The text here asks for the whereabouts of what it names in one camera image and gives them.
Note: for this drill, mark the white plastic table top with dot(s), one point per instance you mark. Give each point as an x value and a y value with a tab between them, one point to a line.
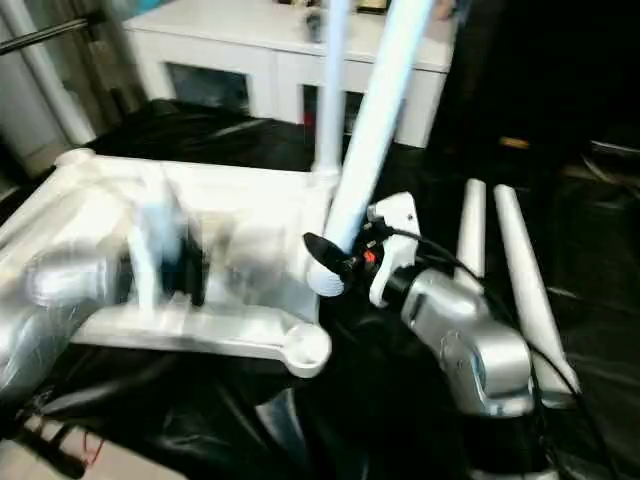
250	200

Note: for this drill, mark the white plastic table leg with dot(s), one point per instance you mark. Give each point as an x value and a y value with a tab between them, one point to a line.
525	280
332	80
380	120
472	230

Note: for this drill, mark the small yellow label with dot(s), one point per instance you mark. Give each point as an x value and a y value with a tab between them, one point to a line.
515	143

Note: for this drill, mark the grey curtain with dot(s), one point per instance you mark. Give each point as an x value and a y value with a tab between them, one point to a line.
115	70

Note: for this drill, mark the black plastic mat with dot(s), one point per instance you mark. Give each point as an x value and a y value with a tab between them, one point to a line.
590	250

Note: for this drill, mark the white cabinet with glass doors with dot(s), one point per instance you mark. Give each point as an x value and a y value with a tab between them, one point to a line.
250	40

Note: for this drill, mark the grey bundle on cabinet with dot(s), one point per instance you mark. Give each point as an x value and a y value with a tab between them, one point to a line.
313	25

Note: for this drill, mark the black tripod stand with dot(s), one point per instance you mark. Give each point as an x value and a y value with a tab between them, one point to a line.
50	450

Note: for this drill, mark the black tall cabinet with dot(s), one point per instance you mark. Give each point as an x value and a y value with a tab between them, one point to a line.
540	60

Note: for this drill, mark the black flat device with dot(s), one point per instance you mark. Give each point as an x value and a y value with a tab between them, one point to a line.
615	150

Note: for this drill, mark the grey metal pole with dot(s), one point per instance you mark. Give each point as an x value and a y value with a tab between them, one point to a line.
45	30

